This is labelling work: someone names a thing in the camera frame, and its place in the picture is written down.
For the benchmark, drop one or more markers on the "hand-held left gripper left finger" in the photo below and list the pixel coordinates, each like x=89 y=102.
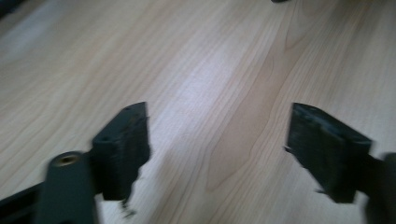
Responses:
x=121 y=149

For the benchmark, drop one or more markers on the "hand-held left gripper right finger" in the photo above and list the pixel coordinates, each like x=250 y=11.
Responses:
x=327 y=152

